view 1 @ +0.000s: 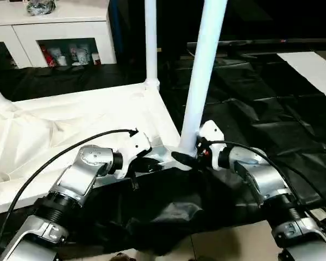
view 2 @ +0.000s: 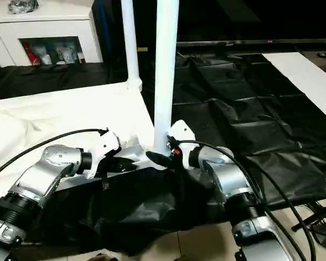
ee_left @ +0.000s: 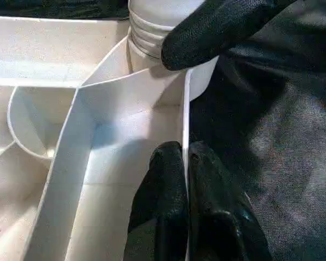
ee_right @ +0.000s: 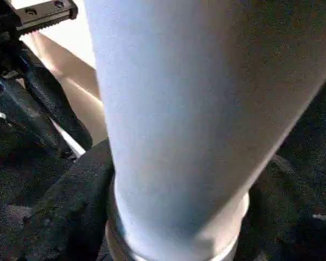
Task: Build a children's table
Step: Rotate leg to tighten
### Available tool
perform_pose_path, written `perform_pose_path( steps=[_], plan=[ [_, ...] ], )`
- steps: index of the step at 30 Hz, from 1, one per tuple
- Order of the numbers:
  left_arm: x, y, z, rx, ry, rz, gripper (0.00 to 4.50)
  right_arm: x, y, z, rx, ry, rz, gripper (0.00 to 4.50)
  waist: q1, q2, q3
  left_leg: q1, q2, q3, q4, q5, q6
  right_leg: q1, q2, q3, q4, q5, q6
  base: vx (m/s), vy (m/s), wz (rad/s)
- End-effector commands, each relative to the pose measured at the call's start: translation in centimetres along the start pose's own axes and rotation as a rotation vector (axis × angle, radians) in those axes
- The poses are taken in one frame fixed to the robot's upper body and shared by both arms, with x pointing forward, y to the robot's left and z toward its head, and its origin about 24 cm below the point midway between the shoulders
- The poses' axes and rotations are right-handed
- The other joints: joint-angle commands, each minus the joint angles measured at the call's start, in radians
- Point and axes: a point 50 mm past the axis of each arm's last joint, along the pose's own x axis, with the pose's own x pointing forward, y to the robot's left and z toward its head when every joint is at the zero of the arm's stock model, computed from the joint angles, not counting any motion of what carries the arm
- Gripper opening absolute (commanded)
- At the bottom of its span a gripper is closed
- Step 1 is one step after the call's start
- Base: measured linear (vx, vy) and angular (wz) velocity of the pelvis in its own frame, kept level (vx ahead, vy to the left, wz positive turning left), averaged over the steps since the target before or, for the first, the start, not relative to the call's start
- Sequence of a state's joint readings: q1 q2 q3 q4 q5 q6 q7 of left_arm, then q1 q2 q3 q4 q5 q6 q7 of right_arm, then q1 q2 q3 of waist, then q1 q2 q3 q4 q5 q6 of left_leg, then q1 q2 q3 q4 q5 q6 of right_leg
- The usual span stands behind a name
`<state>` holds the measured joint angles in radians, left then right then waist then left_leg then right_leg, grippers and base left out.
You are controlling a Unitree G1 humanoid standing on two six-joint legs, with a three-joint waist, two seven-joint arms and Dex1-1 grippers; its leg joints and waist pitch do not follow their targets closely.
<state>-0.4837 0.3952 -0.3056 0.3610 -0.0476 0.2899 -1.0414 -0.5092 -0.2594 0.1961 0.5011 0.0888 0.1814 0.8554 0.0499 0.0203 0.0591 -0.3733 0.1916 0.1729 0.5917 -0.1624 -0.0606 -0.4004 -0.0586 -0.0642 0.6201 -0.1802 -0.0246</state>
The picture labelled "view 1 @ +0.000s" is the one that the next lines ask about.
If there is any white plastic table top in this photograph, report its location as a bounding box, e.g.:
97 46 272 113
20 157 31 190
0 78 199 218

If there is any black work mat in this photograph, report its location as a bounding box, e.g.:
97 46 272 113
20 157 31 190
0 48 326 256

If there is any dark robot foot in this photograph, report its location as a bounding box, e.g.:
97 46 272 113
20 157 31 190
111 252 131 261

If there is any long black bar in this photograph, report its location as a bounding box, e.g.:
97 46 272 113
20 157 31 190
187 38 326 52

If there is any flat white sheet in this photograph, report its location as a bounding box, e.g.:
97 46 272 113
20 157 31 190
277 51 326 105

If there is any red packet behind glass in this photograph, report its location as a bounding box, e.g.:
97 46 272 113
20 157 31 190
40 45 55 69

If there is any white glass-door cabinet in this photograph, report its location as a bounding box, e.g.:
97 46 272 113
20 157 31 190
0 2 118 69

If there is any patterned bowl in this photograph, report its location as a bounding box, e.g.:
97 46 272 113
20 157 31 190
26 0 57 16

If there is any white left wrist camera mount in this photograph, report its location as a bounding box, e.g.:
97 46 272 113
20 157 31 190
116 132 153 181

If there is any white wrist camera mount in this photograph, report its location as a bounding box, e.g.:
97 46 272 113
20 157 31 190
116 132 153 181
197 120 227 171

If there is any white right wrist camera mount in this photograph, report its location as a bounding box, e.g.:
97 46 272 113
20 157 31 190
197 120 227 171

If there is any dark blue upright post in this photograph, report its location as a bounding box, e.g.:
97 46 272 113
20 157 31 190
108 0 123 64

